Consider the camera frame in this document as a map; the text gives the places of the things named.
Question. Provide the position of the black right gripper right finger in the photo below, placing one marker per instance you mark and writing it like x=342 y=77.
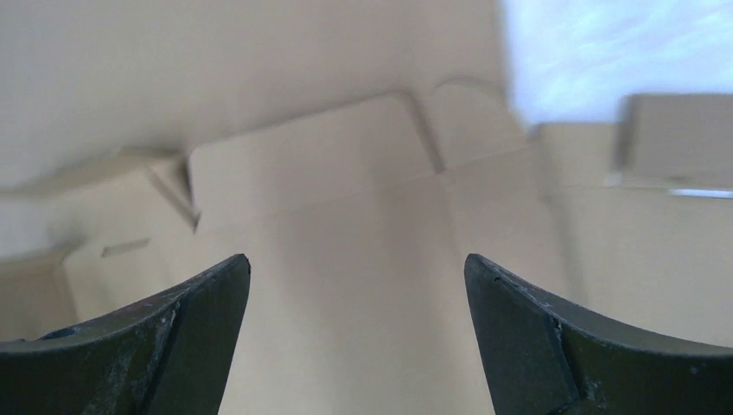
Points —
x=543 y=354

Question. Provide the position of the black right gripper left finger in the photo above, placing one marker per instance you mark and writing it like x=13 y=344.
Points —
x=169 y=353

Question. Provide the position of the brown cardboard box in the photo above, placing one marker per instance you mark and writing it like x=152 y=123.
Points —
x=356 y=152

